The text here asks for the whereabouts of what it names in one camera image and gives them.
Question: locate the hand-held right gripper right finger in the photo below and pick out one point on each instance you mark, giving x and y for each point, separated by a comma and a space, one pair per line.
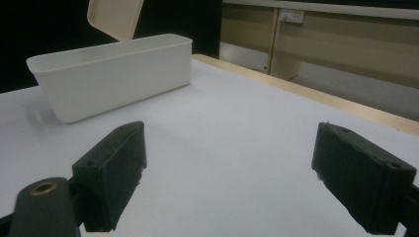
362, 179

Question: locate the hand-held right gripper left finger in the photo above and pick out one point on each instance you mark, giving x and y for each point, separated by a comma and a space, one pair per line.
108, 174

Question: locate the white plastic storage box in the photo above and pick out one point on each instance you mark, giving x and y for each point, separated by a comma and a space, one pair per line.
108, 85

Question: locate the peach phone case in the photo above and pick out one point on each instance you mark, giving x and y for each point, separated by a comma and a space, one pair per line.
115, 18

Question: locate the light wooden table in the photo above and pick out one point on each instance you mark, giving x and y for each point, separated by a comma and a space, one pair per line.
316, 95

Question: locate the white table sheet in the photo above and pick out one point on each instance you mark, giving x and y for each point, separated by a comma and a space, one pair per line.
214, 131

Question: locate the black curtain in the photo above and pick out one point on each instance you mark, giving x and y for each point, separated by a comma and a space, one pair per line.
49, 29

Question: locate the white wall socket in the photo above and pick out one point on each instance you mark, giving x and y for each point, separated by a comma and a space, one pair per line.
291, 15

